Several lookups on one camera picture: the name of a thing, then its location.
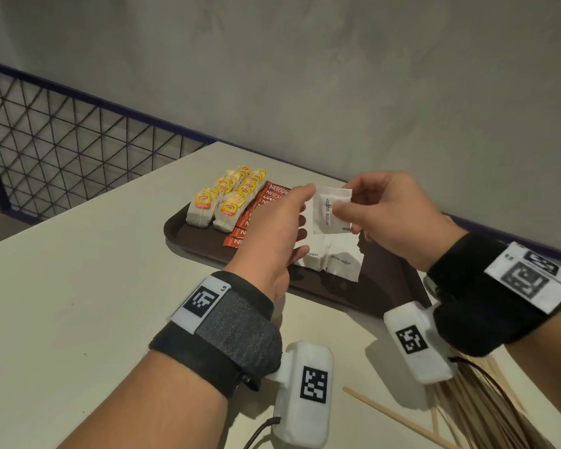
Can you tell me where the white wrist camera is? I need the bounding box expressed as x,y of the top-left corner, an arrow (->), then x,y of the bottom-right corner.
383,301 -> 455,385
265,340 -> 335,449

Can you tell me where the black wrist band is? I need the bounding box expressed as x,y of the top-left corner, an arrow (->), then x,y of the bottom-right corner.
148,271 -> 284,399
426,232 -> 561,359

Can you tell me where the white paper sugar packet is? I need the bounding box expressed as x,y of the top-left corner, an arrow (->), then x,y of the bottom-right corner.
312,183 -> 354,235

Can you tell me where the row of red coffee sachets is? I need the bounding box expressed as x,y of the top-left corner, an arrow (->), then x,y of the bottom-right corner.
223,181 -> 292,248

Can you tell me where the person's left forearm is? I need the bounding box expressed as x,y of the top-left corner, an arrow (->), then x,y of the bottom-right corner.
58,351 -> 230,449

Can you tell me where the dark brown tray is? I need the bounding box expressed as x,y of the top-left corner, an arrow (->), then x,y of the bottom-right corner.
163,181 -> 433,319

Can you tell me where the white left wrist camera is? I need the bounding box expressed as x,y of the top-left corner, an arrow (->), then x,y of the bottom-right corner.
265,340 -> 335,449

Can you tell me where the row of tea bags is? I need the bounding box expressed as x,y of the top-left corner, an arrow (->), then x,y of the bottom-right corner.
185,164 -> 252,229
213,168 -> 268,233

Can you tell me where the person's left hand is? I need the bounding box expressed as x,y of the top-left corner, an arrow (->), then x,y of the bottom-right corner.
224,183 -> 318,303

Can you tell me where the black right wrist band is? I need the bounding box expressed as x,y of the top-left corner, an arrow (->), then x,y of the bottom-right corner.
426,232 -> 561,359

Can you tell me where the black left wrist band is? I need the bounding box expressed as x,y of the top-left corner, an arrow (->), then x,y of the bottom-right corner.
148,271 -> 284,399

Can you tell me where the black cable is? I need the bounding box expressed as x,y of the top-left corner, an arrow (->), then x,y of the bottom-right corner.
448,355 -> 543,449
242,417 -> 282,449

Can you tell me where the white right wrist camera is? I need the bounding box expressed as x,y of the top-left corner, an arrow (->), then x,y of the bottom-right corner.
383,301 -> 455,385

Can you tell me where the person's right hand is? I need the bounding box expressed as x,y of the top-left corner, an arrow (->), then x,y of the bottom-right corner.
332,171 -> 469,273

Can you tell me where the pile of wooden stir sticks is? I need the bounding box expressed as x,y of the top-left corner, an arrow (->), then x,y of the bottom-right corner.
342,352 -> 557,449

